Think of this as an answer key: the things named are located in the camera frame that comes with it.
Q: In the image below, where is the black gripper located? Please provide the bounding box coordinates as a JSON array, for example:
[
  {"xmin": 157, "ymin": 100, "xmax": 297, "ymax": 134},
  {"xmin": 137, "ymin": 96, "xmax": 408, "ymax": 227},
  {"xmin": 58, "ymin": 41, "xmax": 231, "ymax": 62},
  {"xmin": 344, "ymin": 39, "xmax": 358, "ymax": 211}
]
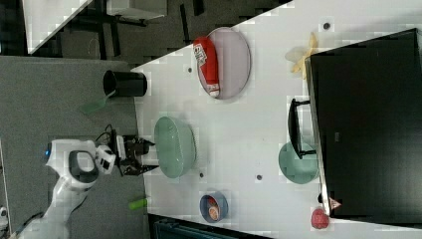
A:
[{"xmin": 115, "ymin": 135, "xmax": 157, "ymax": 176}]

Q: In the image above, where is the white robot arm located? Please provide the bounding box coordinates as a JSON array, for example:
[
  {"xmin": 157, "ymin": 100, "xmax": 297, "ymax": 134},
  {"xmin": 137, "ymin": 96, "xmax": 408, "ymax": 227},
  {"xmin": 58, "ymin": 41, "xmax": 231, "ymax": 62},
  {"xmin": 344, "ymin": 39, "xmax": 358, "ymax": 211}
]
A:
[{"xmin": 10, "ymin": 139, "xmax": 120, "ymax": 239}]

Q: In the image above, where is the green marker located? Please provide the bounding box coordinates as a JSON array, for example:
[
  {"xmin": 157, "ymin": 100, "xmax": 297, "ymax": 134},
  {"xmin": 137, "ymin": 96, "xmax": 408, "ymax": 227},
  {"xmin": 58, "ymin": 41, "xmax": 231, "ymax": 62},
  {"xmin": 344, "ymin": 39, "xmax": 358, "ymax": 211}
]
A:
[{"xmin": 128, "ymin": 198, "xmax": 148, "ymax": 210}]

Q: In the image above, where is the green spatula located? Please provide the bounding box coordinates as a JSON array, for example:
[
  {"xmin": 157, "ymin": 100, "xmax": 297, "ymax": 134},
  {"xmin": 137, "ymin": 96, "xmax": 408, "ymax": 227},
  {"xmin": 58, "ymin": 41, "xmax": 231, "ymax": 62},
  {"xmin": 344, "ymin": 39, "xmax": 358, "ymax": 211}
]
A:
[{"xmin": 80, "ymin": 91, "xmax": 115, "ymax": 115}]

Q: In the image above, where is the black cylindrical cup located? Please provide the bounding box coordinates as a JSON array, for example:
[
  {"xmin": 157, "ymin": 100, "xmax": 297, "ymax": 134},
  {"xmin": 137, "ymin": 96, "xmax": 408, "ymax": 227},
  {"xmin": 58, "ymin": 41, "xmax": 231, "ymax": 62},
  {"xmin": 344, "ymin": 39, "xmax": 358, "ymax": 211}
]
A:
[{"xmin": 103, "ymin": 70, "xmax": 147, "ymax": 97}]

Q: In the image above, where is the blue bowl with fruit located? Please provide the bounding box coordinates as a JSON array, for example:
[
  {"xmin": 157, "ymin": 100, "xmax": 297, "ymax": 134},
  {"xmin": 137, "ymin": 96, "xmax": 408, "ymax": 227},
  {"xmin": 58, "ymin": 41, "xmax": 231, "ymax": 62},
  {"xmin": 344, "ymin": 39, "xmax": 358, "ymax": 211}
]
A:
[{"xmin": 199, "ymin": 191, "xmax": 229, "ymax": 223}]

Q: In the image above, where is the red ketchup bottle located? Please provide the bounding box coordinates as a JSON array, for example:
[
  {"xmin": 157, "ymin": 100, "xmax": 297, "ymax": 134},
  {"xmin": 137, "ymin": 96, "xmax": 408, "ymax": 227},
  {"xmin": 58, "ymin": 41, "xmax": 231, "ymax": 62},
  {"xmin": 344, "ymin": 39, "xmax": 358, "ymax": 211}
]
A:
[{"xmin": 193, "ymin": 37, "xmax": 220, "ymax": 98}]

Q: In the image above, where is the grey round plate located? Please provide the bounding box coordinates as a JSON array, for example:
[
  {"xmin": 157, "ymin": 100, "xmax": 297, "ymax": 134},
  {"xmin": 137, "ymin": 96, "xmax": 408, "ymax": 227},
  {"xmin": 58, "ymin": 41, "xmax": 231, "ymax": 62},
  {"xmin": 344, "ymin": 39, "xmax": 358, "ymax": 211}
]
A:
[{"xmin": 196, "ymin": 27, "xmax": 251, "ymax": 100}]

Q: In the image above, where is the light green mug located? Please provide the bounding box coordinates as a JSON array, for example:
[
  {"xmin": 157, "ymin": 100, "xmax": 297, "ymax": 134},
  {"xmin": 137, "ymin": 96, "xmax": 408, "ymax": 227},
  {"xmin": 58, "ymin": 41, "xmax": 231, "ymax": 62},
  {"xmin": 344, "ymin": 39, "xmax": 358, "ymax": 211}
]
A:
[{"xmin": 279, "ymin": 141, "xmax": 319, "ymax": 184}]

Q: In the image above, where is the white side table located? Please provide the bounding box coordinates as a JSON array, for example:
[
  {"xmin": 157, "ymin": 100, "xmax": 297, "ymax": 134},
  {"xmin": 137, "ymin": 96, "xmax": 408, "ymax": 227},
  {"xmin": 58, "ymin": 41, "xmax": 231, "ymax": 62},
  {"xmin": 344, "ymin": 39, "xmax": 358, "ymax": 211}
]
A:
[{"xmin": 22, "ymin": 0, "xmax": 94, "ymax": 55}]

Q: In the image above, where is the red strawberry toy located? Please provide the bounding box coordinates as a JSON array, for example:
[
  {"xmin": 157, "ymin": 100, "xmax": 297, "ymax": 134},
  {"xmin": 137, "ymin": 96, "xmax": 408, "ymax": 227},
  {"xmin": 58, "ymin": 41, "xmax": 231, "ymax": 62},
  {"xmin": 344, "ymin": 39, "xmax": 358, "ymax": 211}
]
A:
[{"xmin": 311, "ymin": 208, "xmax": 329, "ymax": 229}]

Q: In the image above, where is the peeled banana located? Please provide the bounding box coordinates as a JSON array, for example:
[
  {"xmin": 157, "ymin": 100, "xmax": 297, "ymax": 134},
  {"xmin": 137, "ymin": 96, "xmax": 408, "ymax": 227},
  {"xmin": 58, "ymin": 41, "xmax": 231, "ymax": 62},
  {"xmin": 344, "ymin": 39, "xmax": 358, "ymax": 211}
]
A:
[{"xmin": 285, "ymin": 32, "xmax": 317, "ymax": 80}]

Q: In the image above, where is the black toaster oven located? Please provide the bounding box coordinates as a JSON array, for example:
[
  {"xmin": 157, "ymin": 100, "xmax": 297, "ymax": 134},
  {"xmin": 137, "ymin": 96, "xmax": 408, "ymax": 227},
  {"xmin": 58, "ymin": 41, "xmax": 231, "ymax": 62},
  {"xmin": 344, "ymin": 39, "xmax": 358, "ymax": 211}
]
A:
[{"xmin": 288, "ymin": 28, "xmax": 422, "ymax": 227}]

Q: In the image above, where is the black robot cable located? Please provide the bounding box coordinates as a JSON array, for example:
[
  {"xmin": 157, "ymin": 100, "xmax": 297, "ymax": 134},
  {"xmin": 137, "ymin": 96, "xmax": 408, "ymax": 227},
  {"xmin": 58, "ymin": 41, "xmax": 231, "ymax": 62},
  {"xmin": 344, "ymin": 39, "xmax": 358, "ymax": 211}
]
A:
[{"xmin": 95, "ymin": 123, "xmax": 117, "ymax": 147}]

